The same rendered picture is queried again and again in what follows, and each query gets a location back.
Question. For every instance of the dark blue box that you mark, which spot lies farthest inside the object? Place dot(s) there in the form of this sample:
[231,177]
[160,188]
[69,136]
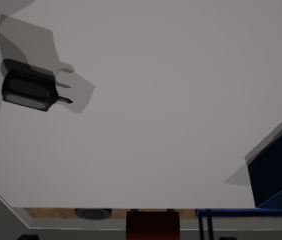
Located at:
[265,174]

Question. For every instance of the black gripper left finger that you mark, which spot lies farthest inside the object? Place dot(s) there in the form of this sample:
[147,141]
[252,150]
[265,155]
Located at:
[28,237]

